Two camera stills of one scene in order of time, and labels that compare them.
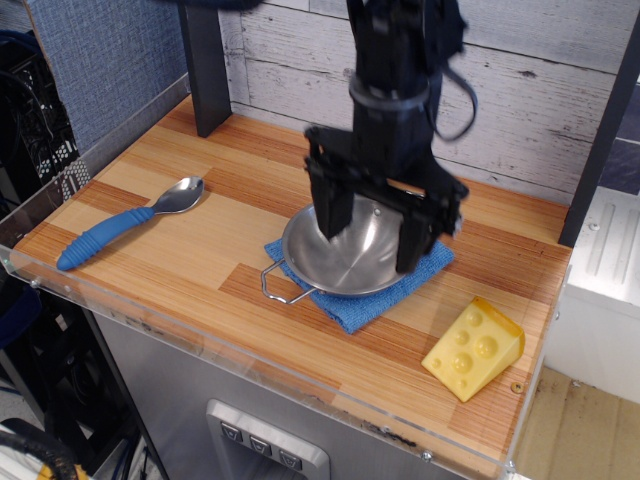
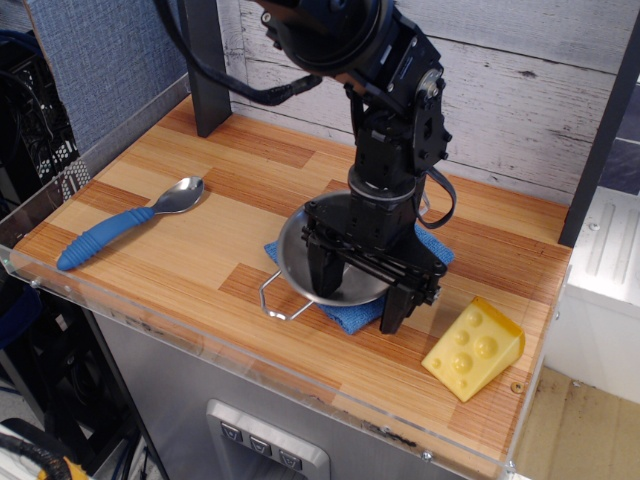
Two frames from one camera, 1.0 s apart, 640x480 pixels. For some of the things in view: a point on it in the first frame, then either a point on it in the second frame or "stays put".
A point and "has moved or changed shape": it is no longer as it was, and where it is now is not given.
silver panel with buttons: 246,447 stays put
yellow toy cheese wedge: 477,346 stays put
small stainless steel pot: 362,259 has moved or changed shape
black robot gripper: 390,152 to 380,235
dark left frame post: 204,50 stays put
